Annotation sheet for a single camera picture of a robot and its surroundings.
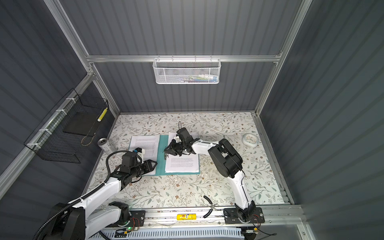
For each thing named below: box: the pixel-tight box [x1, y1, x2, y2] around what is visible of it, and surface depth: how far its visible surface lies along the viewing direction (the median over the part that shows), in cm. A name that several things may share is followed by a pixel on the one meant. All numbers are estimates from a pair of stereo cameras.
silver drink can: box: [97, 137, 116, 155], surface depth 89 cm
